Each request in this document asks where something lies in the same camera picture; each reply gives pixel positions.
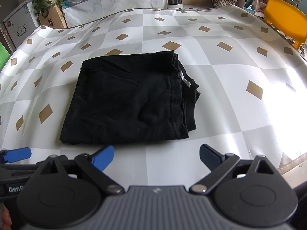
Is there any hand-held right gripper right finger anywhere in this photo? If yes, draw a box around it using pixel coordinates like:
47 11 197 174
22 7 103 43
191 144 276 195

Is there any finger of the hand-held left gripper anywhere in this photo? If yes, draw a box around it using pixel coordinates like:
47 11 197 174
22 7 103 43
0 148 32 163

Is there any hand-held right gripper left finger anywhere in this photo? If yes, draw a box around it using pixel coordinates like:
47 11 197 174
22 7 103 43
38 145 124 195

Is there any black t-shirt with red print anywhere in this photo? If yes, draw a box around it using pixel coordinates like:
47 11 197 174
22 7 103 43
59 50 201 145

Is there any person's left hand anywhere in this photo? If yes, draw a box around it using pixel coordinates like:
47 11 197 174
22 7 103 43
0 205 12 230

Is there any checkered tablecloth with tan diamonds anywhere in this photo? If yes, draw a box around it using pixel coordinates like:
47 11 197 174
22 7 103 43
0 6 307 187

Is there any green plastic chair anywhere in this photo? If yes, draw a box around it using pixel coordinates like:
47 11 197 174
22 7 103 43
0 42 10 70

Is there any white fridge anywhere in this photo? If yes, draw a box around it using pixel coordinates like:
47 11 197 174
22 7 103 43
2 0 40 51

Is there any cardboard box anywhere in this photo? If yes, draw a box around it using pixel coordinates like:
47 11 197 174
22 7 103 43
38 6 67 28

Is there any side table with marble cloth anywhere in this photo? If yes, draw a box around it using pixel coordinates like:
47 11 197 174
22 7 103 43
61 0 168 28

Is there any yellow plastic chair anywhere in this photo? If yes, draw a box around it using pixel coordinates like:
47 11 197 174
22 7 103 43
264 0 307 51

